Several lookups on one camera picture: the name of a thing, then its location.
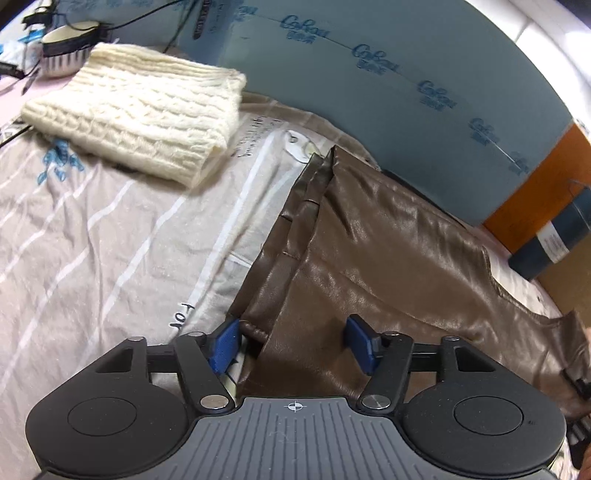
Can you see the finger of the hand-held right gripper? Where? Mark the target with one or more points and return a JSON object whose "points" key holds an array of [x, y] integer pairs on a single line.
{"points": [[579, 383], [582, 438]]}

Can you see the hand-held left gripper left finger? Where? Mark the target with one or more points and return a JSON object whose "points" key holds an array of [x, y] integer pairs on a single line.
{"points": [[225, 345]]}

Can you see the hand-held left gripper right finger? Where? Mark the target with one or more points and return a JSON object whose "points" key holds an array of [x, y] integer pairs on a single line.
{"points": [[359, 344]]}

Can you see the brown leather garment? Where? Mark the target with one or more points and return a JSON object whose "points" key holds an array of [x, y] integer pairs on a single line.
{"points": [[397, 258]]}

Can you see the dark blue roll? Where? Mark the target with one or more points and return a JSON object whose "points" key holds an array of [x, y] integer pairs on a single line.
{"points": [[551, 235]]}

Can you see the beige striped bed sheet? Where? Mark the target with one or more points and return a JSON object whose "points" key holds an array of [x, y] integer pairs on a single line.
{"points": [[92, 240]]}

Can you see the white fabric tag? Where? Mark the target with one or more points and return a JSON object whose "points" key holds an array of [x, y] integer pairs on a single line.
{"points": [[299, 146]]}

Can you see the cream knitted sweater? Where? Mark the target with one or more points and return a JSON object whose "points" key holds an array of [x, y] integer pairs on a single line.
{"points": [[138, 108]]}

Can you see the blue printed foam board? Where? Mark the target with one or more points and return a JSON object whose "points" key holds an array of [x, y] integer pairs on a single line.
{"points": [[369, 69]]}

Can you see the striped round bowl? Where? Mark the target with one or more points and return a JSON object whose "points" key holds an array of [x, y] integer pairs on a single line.
{"points": [[64, 48]]}

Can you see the blue and white packet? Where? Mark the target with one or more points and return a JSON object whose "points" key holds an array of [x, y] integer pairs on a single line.
{"points": [[14, 51]]}

